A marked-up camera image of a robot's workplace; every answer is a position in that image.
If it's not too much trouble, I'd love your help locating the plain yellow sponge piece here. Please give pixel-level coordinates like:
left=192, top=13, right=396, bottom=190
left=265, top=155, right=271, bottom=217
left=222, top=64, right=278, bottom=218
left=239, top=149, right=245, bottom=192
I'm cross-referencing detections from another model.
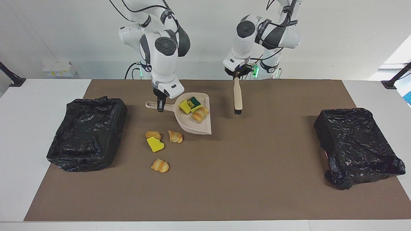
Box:
left=179, top=99, right=192, bottom=115

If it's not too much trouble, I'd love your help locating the green and yellow sponge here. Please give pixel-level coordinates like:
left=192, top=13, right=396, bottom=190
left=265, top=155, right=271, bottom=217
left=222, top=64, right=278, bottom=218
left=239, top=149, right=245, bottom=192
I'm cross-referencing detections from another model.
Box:
left=188, top=96, right=202, bottom=113

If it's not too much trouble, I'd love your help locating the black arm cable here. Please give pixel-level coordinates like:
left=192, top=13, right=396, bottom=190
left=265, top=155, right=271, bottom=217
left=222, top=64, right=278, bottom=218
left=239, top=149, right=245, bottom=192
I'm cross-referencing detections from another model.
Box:
left=109, top=0, right=180, bottom=32
left=250, top=0, right=300, bottom=62

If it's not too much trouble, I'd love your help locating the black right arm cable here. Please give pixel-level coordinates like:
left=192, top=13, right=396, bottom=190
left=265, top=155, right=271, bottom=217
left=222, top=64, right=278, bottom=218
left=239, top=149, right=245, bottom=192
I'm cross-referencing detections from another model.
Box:
left=109, top=0, right=180, bottom=32

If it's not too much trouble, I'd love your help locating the white cardboard box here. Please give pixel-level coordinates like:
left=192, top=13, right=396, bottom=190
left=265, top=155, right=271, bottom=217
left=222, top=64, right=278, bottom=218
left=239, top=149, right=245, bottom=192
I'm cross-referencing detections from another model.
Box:
left=42, top=61, right=77, bottom=77

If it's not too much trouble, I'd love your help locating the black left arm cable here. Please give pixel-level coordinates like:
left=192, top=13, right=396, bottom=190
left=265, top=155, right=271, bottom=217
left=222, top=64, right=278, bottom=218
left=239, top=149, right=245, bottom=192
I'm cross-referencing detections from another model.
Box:
left=250, top=0, right=300, bottom=62

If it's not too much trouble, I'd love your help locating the beige scraper handle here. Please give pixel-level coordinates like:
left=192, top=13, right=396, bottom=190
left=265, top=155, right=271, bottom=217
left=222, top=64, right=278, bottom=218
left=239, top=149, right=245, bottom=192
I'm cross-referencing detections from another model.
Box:
left=233, top=72, right=243, bottom=115

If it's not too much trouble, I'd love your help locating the beige plastic dustpan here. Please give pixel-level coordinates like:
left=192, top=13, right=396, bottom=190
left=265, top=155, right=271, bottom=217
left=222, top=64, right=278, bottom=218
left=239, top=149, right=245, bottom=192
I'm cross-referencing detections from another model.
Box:
left=145, top=92, right=212, bottom=135

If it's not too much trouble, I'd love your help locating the black base cable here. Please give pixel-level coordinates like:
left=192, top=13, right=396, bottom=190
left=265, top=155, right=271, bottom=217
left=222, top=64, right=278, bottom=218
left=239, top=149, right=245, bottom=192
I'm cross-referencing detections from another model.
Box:
left=125, top=62, right=142, bottom=80

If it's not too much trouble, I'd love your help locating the striped croissant piece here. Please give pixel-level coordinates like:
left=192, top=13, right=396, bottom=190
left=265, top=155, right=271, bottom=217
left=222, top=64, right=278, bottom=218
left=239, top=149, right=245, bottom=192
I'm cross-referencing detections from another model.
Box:
left=151, top=159, right=170, bottom=173
left=192, top=107, right=210, bottom=123
left=168, top=130, right=183, bottom=143

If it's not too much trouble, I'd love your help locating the black bag lined bin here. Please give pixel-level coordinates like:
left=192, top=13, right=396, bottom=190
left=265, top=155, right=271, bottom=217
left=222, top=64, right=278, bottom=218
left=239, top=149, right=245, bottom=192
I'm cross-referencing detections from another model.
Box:
left=314, top=107, right=406, bottom=190
left=47, top=96, right=128, bottom=173

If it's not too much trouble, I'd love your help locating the black camera stand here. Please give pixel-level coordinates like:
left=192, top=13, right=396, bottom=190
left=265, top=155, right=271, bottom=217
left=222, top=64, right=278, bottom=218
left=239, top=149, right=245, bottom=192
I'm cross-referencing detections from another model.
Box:
left=0, top=62, right=26, bottom=88
left=381, top=63, right=411, bottom=90

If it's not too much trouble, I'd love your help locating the brown table mat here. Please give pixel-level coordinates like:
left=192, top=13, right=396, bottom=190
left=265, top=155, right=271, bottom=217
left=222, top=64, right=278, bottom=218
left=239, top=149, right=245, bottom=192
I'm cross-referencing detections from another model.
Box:
left=24, top=79, right=411, bottom=222

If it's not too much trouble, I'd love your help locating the yellow sponge chunk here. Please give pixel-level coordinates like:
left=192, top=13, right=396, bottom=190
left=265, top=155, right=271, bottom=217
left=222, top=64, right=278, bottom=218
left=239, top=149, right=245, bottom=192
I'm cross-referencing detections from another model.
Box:
left=146, top=137, right=165, bottom=152

